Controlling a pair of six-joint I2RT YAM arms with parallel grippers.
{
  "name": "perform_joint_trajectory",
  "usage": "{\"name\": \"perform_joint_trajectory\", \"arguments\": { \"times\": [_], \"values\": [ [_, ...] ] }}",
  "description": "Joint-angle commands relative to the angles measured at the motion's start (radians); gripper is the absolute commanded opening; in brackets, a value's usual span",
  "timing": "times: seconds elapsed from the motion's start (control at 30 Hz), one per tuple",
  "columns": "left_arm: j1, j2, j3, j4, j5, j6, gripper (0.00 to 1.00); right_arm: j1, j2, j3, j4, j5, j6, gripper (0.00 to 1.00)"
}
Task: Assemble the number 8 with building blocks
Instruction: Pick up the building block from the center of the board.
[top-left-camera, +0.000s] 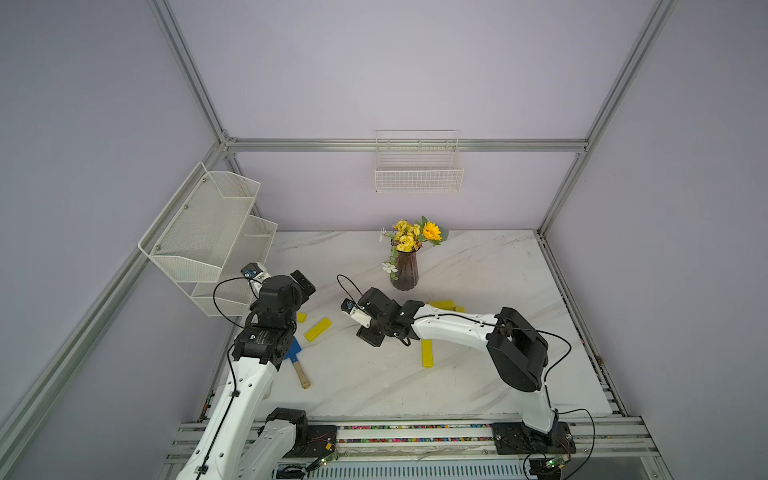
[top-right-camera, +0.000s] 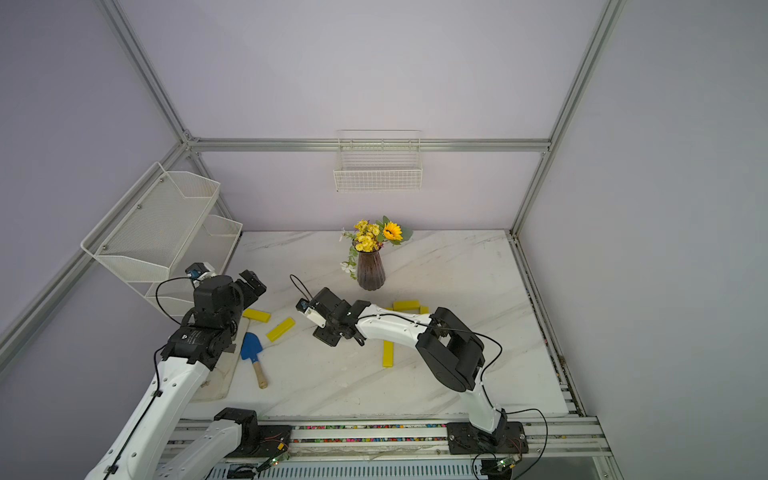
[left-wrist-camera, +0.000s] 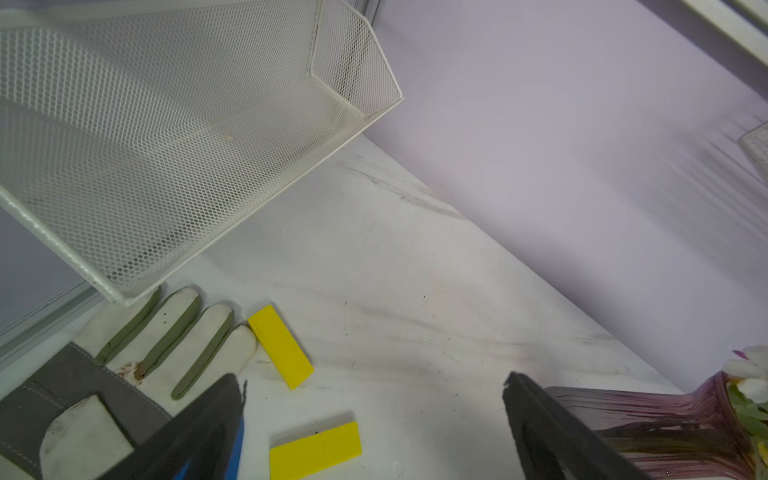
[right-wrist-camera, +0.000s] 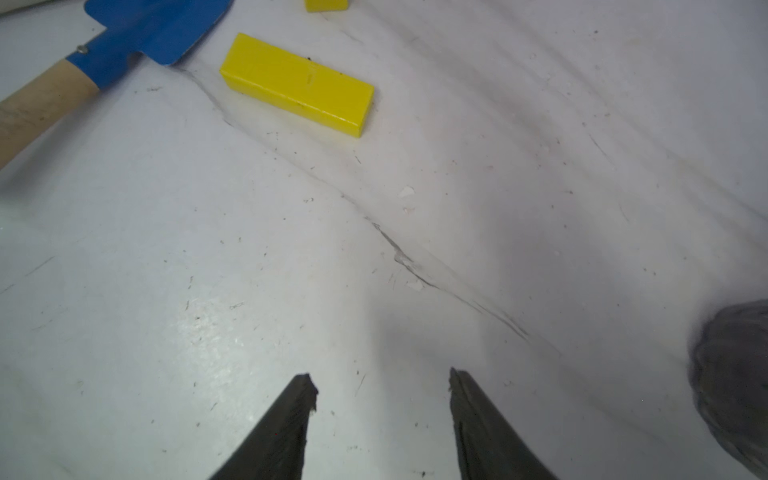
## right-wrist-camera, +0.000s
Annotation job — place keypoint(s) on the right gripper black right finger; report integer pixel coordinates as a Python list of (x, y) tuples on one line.
[(487, 445)]

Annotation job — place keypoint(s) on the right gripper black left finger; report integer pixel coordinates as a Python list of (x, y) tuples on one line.
[(275, 447)]

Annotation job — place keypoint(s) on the yellow block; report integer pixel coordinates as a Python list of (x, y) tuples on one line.
[(298, 85), (319, 6)]

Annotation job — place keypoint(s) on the yellow block top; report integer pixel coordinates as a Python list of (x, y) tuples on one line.
[(319, 6)]

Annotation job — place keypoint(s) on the dark ribbed vase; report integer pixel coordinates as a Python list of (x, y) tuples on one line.
[(728, 376)]

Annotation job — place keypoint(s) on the blue spatula wooden handle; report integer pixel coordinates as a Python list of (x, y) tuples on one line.
[(164, 31)]

